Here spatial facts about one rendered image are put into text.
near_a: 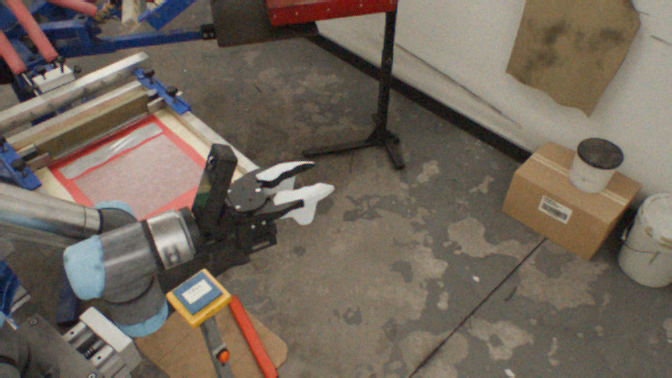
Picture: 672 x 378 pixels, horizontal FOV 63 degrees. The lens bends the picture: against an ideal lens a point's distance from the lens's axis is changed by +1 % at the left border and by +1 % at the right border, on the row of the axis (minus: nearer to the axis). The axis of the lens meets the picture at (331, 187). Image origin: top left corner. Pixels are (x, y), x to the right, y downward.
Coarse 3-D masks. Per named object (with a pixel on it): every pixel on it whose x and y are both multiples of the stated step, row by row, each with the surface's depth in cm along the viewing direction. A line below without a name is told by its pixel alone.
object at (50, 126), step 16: (112, 96) 204; (128, 96) 208; (64, 112) 198; (80, 112) 198; (96, 112) 202; (32, 128) 192; (48, 128) 193; (192, 128) 194; (208, 128) 192; (16, 144) 187; (208, 144) 190; (224, 144) 186; (240, 160) 181; (48, 192) 171
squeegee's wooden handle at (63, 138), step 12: (132, 96) 193; (144, 96) 194; (108, 108) 188; (120, 108) 190; (132, 108) 193; (144, 108) 197; (84, 120) 184; (96, 120) 186; (108, 120) 189; (120, 120) 192; (60, 132) 180; (72, 132) 182; (84, 132) 185; (96, 132) 188; (36, 144) 176; (48, 144) 178; (60, 144) 181; (72, 144) 184
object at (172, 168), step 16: (128, 128) 197; (144, 144) 191; (160, 144) 191; (176, 144) 191; (128, 160) 185; (144, 160) 185; (160, 160) 185; (176, 160) 185; (192, 160) 186; (144, 176) 180; (160, 176) 180; (176, 176) 180; (192, 176) 180; (160, 192) 175; (176, 192) 175; (192, 192) 175; (176, 208) 171
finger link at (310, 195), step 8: (320, 184) 77; (280, 192) 76; (288, 192) 76; (296, 192) 76; (304, 192) 76; (312, 192) 76; (320, 192) 76; (328, 192) 77; (280, 200) 75; (288, 200) 75; (304, 200) 75; (312, 200) 76; (304, 208) 77; (312, 208) 78; (288, 216) 77; (296, 216) 78; (304, 216) 78; (312, 216) 79
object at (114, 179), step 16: (96, 144) 191; (64, 160) 185; (112, 160) 185; (64, 176) 180; (80, 176) 180; (96, 176) 180; (112, 176) 180; (128, 176) 180; (80, 192) 175; (96, 192) 175; (112, 192) 175; (128, 192) 175; (144, 192) 175; (144, 208) 171; (160, 208) 171
